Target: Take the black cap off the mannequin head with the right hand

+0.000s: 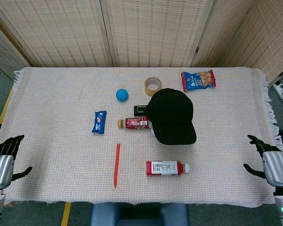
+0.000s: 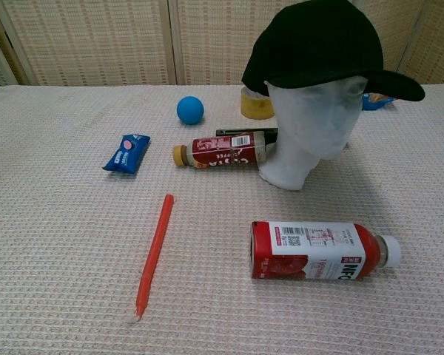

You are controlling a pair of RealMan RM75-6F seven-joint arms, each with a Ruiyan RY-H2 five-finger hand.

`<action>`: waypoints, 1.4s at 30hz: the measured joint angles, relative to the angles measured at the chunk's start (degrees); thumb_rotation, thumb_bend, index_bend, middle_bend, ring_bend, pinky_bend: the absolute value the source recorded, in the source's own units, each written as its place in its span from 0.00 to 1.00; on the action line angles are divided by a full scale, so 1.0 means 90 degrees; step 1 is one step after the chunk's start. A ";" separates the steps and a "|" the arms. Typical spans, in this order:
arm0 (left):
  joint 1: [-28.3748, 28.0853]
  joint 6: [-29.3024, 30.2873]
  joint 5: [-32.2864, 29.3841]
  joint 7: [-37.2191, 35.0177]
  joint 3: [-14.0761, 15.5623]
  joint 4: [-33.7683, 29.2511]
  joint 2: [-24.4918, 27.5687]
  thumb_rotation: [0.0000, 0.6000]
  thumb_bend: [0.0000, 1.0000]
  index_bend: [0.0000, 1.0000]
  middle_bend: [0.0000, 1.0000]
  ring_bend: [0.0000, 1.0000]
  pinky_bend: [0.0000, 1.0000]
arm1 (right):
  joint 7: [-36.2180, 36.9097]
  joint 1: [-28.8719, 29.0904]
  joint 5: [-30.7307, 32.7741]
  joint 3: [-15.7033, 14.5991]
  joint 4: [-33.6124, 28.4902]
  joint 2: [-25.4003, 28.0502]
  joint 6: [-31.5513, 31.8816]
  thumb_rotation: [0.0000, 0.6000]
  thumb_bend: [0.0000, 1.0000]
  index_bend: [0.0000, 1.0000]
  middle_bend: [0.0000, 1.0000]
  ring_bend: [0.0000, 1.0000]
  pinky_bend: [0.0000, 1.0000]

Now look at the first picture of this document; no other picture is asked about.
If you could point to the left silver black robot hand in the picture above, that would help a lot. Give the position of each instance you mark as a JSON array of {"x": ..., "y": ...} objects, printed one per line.
[{"x": 1, "y": 163}]

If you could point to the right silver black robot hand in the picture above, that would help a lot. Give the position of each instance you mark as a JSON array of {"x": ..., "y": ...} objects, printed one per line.
[{"x": 274, "y": 164}]

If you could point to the white woven tablecloth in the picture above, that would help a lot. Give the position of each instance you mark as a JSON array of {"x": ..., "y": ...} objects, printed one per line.
[{"x": 61, "y": 141}]

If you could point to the blue cookie packet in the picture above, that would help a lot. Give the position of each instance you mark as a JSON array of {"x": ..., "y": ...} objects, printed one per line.
[{"x": 99, "y": 122}]

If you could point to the red white drink bottle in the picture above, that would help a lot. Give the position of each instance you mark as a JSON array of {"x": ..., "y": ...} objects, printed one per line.
[{"x": 166, "y": 168}]

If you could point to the black baseball cap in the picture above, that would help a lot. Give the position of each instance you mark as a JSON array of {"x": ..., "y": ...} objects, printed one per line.
[{"x": 172, "y": 116}]

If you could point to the blue red snack bag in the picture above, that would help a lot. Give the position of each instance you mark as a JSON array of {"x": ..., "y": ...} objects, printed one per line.
[{"x": 198, "y": 80}]

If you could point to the red stick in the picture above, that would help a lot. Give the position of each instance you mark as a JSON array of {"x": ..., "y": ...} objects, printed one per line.
[{"x": 117, "y": 166}]

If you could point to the blue ball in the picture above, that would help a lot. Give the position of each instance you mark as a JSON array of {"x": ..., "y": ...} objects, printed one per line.
[{"x": 122, "y": 94}]

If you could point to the dark red drink bottle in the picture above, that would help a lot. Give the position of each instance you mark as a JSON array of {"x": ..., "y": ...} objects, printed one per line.
[{"x": 135, "y": 123}]

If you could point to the clear packing tape roll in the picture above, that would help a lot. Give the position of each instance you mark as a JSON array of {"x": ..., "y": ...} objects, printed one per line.
[{"x": 152, "y": 86}]

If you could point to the woven folding screen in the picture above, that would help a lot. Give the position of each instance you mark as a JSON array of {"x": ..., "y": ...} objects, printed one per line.
[{"x": 141, "y": 30}]

